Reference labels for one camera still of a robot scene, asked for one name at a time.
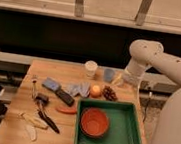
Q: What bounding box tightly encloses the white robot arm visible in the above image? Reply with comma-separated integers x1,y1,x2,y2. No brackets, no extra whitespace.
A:
113,39,181,144

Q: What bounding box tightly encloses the green plastic tray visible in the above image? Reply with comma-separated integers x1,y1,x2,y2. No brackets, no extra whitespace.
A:
74,98,142,144

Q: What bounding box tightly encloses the blue plastic cup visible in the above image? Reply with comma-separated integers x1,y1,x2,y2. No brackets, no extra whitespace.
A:
103,69,115,82

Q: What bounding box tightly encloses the brown grape bunch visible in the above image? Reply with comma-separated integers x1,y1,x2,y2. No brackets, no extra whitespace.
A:
102,86,118,101

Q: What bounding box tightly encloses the orange fruit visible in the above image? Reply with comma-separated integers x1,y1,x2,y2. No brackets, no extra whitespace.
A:
90,85,102,98

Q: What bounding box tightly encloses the white paper cup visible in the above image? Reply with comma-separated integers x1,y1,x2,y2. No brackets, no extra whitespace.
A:
85,60,98,79

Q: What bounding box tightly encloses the grey blue cloth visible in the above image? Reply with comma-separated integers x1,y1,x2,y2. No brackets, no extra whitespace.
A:
65,82,90,98

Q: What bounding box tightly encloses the orange bowl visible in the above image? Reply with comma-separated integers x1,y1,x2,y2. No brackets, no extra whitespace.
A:
79,107,110,138

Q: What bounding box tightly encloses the black rectangular case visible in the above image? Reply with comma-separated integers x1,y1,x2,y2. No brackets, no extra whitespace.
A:
56,89,75,106

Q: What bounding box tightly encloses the red chili pepper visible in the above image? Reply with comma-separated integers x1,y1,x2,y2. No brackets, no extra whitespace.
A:
56,106,77,115

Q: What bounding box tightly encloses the blue sponge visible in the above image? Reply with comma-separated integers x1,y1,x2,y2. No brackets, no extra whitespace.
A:
42,78,61,92

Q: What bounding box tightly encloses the black spatula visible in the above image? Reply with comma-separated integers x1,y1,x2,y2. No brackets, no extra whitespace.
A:
38,111,60,134

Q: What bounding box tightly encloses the yellow banana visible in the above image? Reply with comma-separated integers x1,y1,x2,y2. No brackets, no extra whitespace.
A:
21,113,48,130

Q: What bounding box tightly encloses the pale wooden spoon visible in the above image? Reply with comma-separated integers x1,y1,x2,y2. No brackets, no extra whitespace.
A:
25,124,37,141

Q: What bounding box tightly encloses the black handled brush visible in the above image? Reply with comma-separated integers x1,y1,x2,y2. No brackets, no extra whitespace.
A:
35,93,49,107

